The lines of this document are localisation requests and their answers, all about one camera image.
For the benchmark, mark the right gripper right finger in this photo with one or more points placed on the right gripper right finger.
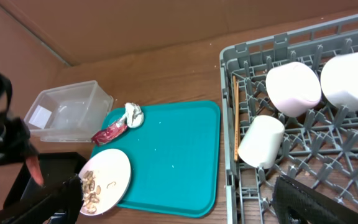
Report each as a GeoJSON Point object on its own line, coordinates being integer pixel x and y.
{"type": "Point", "coordinates": [294, 202]}

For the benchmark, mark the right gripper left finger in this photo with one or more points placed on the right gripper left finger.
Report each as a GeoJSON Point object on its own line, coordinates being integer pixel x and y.
{"type": "Point", "coordinates": [59, 203]}

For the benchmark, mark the pile of peanuts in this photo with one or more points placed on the pile of peanuts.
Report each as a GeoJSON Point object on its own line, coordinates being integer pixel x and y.
{"type": "Point", "coordinates": [91, 192]}

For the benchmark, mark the orange carrot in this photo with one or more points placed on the orange carrot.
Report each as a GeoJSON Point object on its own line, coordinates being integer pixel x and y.
{"type": "Point", "coordinates": [32, 163]}

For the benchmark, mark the large white plate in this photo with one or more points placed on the large white plate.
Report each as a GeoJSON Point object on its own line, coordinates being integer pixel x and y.
{"type": "Point", "coordinates": [113, 173]}

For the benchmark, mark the red snack wrapper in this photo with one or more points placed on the red snack wrapper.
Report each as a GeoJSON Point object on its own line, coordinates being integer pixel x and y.
{"type": "Point", "coordinates": [114, 130]}

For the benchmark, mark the wooden chopstick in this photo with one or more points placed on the wooden chopstick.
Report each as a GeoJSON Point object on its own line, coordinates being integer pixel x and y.
{"type": "Point", "coordinates": [236, 119]}

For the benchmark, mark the white tissue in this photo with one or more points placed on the white tissue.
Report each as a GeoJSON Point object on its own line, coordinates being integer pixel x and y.
{"type": "Point", "coordinates": [134, 115]}

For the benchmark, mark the pink bowl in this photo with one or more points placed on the pink bowl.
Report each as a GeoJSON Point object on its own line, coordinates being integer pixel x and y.
{"type": "Point", "coordinates": [293, 88]}

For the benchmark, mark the white bowl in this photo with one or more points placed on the white bowl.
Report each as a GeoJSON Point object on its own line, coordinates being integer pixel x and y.
{"type": "Point", "coordinates": [339, 81]}

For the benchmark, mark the black bin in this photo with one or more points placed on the black bin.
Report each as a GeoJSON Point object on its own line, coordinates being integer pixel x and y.
{"type": "Point", "coordinates": [54, 166]}

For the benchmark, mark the white paper cup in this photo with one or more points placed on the white paper cup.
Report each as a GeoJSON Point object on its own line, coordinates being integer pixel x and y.
{"type": "Point", "coordinates": [259, 146]}

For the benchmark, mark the grey dish rack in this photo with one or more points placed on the grey dish rack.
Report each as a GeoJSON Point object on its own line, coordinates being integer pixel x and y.
{"type": "Point", "coordinates": [319, 148]}

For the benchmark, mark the clear plastic bin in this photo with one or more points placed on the clear plastic bin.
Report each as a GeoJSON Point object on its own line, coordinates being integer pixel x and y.
{"type": "Point", "coordinates": [70, 113]}

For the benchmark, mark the brown cardboard sheet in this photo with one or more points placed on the brown cardboard sheet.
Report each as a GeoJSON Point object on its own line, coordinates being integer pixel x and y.
{"type": "Point", "coordinates": [150, 51]}

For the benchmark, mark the teal plastic tray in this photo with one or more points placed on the teal plastic tray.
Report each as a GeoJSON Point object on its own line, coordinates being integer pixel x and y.
{"type": "Point", "coordinates": [174, 157]}

